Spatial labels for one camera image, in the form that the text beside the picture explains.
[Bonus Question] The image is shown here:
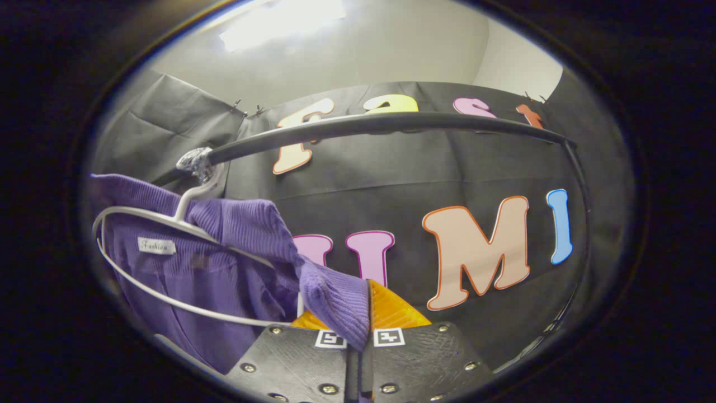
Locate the black clothes rack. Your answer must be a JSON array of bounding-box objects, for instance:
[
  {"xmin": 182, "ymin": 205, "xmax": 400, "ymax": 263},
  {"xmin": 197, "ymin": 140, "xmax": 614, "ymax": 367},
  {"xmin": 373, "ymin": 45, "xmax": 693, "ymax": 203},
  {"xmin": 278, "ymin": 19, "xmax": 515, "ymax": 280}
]
[{"xmin": 150, "ymin": 111, "xmax": 592, "ymax": 292}]

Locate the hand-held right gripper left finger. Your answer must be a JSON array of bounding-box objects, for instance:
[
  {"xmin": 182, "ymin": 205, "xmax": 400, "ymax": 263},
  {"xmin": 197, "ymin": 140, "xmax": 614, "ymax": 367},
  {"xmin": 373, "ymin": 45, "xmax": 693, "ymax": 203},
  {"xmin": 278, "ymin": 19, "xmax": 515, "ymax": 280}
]
[{"xmin": 225, "ymin": 311, "xmax": 359, "ymax": 403}]

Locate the white clothes hanger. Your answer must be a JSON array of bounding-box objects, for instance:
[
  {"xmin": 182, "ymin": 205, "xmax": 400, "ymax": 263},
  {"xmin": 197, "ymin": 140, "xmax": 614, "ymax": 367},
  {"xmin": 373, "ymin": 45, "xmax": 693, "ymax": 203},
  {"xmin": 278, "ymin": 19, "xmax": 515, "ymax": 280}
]
[{"xmin": 92, "ymin": 147, "xmax": 306, "ymax": 329}]

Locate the purple collared shirt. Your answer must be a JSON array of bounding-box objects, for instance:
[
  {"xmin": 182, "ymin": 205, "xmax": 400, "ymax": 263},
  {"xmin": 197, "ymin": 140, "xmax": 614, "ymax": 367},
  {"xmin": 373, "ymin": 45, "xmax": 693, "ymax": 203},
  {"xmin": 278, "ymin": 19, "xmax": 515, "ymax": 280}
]
[{"xmin": 89, "ymin": 174, "xmax": 371, "ymax": 374}]

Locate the black backdrop cloth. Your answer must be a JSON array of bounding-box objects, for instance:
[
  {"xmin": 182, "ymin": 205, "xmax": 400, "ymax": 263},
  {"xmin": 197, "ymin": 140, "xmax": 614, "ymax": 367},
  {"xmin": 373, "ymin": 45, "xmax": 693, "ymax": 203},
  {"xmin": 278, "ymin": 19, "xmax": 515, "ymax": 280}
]
[{"xmin": 89, "ymin": 67, "xmax": 636, "ymax": 371}]

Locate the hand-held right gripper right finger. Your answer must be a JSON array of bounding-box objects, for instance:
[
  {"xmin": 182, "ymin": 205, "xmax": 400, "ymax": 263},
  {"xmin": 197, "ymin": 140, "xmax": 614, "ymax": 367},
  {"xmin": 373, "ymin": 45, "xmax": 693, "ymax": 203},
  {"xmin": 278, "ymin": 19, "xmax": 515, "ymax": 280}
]
[{"xmin": 361, "ymin": 279, "xmax": 497, "ymax": 403}]

